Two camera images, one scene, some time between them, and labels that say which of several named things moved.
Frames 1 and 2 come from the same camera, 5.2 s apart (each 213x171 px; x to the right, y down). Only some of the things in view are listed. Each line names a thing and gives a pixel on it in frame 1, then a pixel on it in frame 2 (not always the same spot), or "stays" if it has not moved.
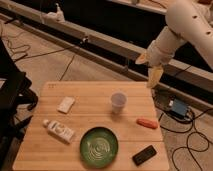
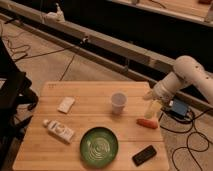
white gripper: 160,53 → 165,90
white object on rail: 56,16 stays
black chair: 15,99 stays
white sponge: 65,104 stays
